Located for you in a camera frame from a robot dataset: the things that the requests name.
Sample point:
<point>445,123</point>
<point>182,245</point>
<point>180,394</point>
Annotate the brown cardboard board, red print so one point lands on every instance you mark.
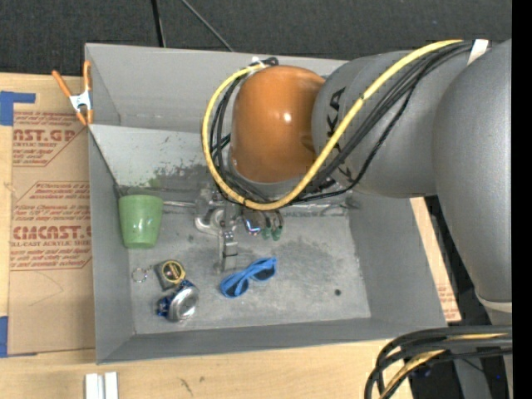
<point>45,206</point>

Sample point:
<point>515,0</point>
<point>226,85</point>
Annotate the blue and silver tape measure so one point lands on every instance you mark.
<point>183,303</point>

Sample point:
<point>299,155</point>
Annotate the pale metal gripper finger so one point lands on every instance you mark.
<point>218,256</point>
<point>230,252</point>

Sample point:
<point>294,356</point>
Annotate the grey metal bin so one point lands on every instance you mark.
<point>307,264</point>

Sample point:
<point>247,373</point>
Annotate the yellow and black tape measure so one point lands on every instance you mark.
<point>170,272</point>

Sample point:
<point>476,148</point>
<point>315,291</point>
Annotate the green plastic cup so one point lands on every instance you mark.
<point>140,220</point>

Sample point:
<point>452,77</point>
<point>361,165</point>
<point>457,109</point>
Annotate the blue sunglasses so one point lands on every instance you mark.
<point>254,273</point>

